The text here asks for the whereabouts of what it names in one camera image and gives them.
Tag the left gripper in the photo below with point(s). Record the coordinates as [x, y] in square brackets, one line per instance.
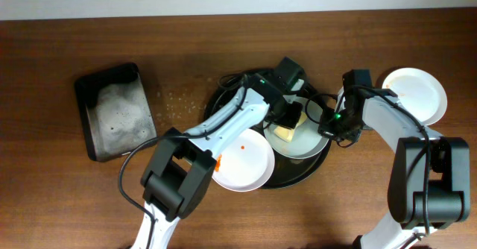
[291, 115]

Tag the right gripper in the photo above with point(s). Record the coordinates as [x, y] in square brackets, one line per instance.
[336, 130]

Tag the pale blue plate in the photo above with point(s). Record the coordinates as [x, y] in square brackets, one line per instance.
[306, 142]

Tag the yellow sponge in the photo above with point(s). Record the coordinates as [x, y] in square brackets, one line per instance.
[286, 134]

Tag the white plate top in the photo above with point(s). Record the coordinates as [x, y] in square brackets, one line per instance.
[419, 92]

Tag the white plate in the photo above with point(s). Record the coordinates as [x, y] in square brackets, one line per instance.
[246, 164]
[419, 92]

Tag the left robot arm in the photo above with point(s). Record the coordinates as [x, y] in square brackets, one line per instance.
[180, 170]

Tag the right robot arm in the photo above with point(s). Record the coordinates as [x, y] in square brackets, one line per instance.
[429, 187]

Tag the black round tray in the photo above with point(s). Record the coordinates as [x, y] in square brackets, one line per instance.
[287, 171]

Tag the black rectangular soap tray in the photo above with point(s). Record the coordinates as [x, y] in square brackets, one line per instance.
[114, 112]

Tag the white plate bottom left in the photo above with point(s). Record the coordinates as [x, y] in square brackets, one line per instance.
[246, 164]

